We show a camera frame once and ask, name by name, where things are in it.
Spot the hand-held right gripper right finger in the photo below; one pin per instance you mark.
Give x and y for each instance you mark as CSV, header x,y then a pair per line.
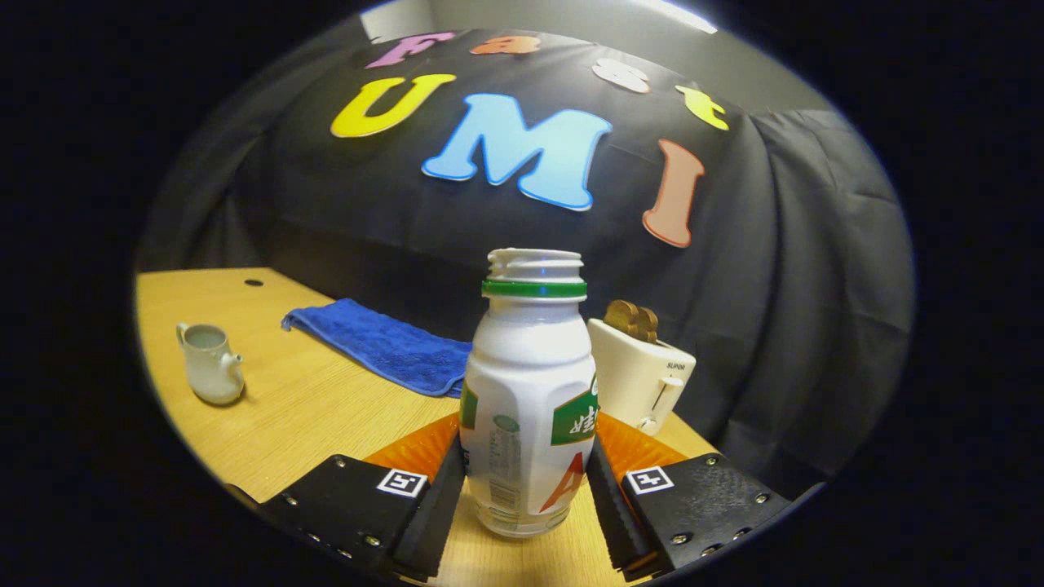
x,y
608,514

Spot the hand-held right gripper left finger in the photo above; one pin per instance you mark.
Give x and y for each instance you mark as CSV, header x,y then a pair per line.
x,y
432,522

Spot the white plastic water bottle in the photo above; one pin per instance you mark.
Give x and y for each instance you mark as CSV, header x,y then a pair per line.
x,y
526,391

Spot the white ceramic teacup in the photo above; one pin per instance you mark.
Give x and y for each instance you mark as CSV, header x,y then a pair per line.
x,y
210,371

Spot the cream toaster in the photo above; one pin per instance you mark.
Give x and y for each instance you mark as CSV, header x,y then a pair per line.
x,y
636,375

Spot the blue towel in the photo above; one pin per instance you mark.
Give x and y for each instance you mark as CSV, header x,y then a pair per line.
x,y
383,346

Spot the black backdrop cloth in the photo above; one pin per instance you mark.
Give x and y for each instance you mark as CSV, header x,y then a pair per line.
x,y
775,285

